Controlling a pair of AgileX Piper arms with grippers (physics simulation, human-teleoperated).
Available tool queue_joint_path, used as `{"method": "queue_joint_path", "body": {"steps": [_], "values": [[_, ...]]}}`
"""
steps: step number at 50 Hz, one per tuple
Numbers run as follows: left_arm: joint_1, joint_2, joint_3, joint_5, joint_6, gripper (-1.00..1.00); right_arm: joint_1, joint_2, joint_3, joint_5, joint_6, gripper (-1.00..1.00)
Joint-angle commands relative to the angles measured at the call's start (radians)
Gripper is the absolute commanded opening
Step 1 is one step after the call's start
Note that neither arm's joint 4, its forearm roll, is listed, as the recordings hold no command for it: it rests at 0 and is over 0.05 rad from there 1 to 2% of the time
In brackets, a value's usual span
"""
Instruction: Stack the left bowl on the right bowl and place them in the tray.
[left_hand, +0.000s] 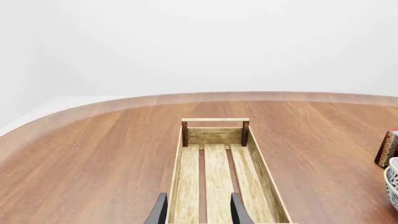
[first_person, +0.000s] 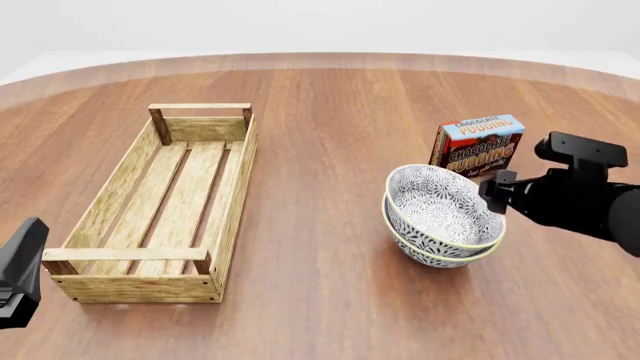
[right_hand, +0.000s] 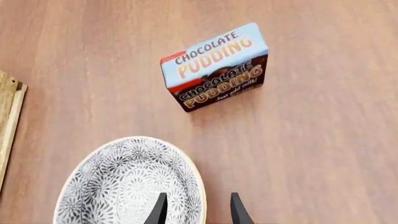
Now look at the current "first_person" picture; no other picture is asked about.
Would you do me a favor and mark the wooden slat tray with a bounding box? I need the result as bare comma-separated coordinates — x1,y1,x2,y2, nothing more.
41,102,259,304

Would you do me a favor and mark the chocolate pudding box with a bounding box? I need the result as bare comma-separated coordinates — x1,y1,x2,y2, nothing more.
428,114,527,180

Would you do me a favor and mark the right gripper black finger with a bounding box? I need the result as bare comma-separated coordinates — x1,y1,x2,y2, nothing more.
477,180,508,216

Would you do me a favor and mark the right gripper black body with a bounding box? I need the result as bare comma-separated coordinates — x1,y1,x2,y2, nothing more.
492,169,532,216

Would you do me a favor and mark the patterned bowl with black-white flowers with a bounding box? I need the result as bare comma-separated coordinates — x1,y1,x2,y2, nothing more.
385,163,508,251
381,191,503,269

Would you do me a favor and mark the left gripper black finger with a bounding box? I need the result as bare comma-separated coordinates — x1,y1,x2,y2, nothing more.
0,216,51,301

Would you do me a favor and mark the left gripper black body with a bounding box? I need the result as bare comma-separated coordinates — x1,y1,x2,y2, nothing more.
0,279,42,332

